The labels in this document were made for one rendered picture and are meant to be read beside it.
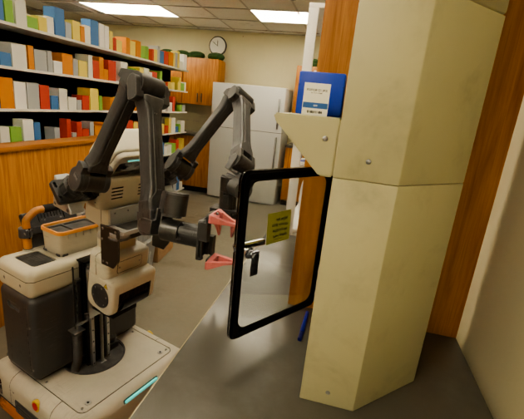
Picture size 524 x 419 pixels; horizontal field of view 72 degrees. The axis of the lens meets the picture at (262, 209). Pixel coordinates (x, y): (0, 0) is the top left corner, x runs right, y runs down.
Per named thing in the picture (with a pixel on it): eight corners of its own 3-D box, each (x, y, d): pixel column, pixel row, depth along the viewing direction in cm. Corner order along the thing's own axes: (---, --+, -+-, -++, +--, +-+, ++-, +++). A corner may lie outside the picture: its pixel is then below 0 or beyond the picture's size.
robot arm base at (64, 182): (81, 178, 130) (47, 182, 120) (92, 167, 126) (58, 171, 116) (91, 199, 130) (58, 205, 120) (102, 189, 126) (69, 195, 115)
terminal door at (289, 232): (313, 303, 104) (334, 165, 93) (228, 342, 84) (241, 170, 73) (311, 303, 105) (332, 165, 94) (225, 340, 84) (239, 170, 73)
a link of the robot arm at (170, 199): (163, 229, 101) (136, 229, 95) (170, 189, 101) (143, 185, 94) (192, 239, 94) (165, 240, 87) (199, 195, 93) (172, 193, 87)
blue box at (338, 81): (341, 117, 89) (347, 78, 86) (339, 117, 79) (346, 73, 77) (300, 113, 90) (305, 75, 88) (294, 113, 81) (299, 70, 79)
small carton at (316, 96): (326, 116, 75) (330, 86, 74) (326, 116, 71) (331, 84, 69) (302, 114, 76) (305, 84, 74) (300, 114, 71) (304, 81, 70)
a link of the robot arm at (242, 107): (246, 108, 148) (226, 91, 142) (256, 100, 146) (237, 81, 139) (246, 183, 120) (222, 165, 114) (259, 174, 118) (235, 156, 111)
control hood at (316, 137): (338, 157, 94) (344, 117, 91) (332, 178, 63) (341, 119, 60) (294, 151, 96) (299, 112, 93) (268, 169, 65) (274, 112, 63)
